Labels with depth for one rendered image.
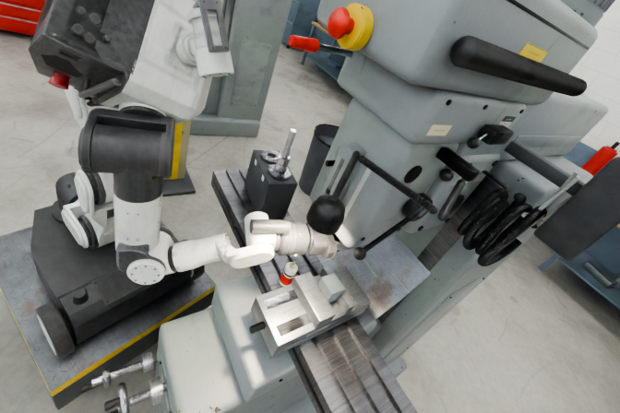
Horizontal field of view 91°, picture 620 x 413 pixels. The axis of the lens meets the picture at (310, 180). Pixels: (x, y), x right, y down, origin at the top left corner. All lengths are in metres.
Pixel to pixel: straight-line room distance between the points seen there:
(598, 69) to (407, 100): 4.43
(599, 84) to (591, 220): 4.15
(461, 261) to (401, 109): 0.67
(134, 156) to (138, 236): 0.20
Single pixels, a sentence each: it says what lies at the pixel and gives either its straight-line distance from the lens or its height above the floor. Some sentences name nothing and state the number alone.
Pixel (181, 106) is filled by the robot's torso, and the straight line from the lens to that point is 0.69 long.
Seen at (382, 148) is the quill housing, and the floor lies 1.58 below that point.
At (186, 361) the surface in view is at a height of 0.76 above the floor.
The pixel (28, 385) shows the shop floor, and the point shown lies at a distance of 2.01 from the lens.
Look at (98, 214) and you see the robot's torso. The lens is 1.26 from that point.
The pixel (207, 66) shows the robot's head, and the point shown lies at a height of 1.61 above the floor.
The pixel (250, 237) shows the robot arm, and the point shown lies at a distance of 0.77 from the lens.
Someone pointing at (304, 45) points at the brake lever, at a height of 1.70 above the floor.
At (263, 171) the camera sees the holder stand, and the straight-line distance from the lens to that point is 1.16.
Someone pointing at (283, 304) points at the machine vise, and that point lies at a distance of 0.95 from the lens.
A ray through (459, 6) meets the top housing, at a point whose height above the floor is 1.83.
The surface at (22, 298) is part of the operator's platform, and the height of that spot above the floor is 0.40.
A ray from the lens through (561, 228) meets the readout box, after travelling 0.80.
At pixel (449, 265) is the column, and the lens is 1.13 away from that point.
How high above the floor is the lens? 1.81
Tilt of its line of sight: 34 degrees down
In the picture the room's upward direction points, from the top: 23 degrees clockwise
